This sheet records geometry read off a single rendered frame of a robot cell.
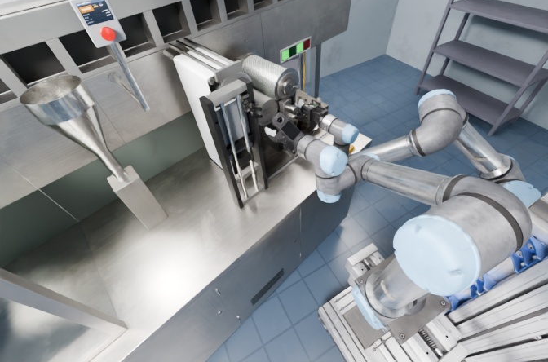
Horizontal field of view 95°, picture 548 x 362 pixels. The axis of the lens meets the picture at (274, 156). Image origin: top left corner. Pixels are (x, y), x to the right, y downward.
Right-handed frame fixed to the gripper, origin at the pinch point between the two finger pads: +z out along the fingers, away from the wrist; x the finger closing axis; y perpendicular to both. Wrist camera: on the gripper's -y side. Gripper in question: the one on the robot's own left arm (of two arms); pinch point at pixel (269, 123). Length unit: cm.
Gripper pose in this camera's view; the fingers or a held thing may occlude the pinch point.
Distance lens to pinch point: 95.8
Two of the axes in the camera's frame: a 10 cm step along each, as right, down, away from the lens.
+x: 6.8, -7.3, 1.0
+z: -5.2, -3.8, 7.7
